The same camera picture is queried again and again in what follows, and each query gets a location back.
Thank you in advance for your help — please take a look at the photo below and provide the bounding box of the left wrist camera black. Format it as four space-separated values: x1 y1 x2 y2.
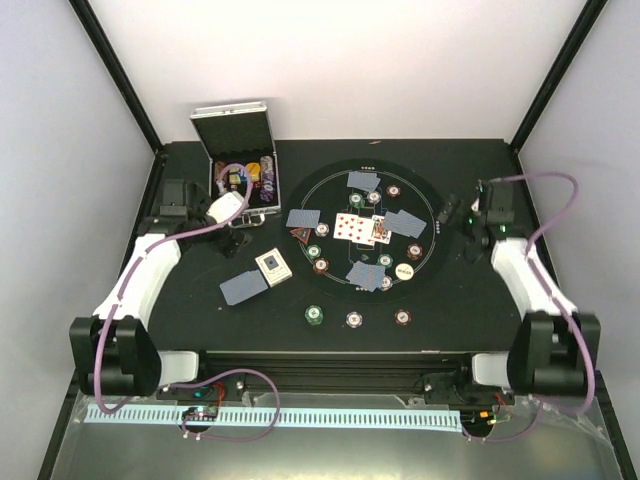
159 179 207 219

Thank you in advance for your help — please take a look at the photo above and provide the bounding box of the dealt blue card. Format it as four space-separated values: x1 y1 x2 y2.
383 211 410 231
285 209 321 229
346 261 385 290
347 171 372 190

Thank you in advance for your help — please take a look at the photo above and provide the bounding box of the blue white poker chip stack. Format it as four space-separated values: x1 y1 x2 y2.
346 312 363 328

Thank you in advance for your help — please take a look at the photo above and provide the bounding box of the brown chip row in case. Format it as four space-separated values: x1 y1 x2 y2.
212 161 226 187

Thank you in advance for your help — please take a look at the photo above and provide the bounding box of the face-up diamonds card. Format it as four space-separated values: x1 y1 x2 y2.
333 213 358 241

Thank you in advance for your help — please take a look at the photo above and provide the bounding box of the black aluminium mounting rail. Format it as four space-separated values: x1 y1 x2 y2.
170 351 513 408

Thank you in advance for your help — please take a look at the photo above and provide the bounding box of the dealt blue card top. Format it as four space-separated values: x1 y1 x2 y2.
347 171 372 190

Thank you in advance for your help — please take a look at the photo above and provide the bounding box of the white dealer button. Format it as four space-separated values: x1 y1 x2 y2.
395 263 415 281

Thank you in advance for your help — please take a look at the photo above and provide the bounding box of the black frame post right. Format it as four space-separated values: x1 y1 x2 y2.
510 0 608 154

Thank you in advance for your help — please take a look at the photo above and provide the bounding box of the blue yellow card box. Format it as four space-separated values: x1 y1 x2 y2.
228 168 247 185

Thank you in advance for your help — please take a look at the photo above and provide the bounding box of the green poker chip stack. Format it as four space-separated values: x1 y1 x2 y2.
305 305 324 326

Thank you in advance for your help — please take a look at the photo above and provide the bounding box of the brown poker chip stack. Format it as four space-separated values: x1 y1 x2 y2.
394 310 411 325

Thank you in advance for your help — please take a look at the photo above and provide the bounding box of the red triangular all-in marker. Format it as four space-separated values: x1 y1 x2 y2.
290 227 314 245

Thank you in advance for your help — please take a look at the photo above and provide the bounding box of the white playing card box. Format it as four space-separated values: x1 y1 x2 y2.
255 248 293 287

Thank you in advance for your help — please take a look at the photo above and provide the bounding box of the round black poker mat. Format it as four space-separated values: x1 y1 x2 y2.
284 159 451 304

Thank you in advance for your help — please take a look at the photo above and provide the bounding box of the dealt blue card bottom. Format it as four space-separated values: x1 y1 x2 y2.
346 261 385 290

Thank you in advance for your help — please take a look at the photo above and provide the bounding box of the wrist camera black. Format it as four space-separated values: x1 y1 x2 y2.
472 181 515 225
159 179 207 219

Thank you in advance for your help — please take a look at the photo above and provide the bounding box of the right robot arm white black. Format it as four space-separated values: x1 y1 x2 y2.
437 183 601 414

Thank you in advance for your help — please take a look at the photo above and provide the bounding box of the face-up court card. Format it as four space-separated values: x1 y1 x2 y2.
371 215 392 244

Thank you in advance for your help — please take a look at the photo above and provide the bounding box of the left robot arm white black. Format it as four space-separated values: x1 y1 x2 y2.
69 193 248 413

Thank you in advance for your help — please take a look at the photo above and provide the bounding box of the yellow big blind button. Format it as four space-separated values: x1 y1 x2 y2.
246 162 261 181

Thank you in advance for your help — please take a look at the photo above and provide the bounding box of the aluminium poker case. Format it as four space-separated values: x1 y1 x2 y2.
190 101 281 228

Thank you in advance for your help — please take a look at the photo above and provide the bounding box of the blue patterned card deck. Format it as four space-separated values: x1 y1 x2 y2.
219 270 269 306

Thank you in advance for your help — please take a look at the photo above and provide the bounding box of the purple chip row in case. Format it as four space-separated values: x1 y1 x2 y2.
259 156 276 204

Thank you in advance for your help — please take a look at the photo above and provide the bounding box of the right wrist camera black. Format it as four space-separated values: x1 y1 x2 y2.
472 181 515 225

